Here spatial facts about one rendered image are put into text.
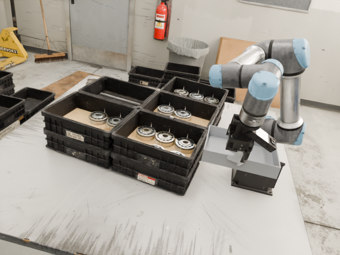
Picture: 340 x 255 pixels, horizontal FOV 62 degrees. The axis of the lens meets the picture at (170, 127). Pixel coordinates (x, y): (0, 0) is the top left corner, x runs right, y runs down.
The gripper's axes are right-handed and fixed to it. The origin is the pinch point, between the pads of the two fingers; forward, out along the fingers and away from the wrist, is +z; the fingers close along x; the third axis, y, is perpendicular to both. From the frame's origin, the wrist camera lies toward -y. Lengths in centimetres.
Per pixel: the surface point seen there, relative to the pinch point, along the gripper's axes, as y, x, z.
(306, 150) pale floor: -114, -168, 152
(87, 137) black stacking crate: 68, -22, 28
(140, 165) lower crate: 39, -13, 31
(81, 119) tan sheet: 79, -40, 35
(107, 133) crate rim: 56, -20, 20
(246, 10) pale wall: -28, -331, 72
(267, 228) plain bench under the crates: -22.1, 1.3, 38.4
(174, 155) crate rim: 23.9, -12.9, 18.8
